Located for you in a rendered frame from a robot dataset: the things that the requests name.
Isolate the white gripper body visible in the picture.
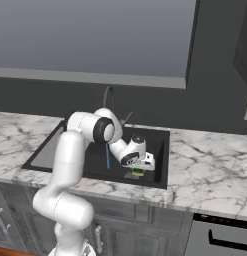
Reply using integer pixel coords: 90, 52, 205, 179
124, 161, 156, 172

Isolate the green and yellow sponge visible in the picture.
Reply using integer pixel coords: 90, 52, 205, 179
129, 168, 145, 180

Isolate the black sink basin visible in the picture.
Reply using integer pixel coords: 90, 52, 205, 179
21, 119, 171, 190

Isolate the blue water stream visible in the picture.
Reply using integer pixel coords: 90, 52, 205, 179
104, 143, 111, 170

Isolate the grey drawer front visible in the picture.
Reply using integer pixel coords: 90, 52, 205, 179
82, 195, 137, 222

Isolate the grey cupboard door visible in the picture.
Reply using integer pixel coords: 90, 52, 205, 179
90, 215, 185, 256
0, 185, 39, 254

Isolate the grey dishwasher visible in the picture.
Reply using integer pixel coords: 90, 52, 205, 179
183, 212, 247, 256

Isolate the large window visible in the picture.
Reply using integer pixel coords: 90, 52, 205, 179
0, 0, 201, 90

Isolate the silver cupboard handle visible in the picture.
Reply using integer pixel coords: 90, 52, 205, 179
93, 225, 105, 255
0, 207, 12, 237

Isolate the black dishwasher handle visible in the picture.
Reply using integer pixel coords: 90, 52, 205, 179
207, 228, 247, 253

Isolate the dark wall cupboard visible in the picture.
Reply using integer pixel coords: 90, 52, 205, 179
232, 0, 247, 88

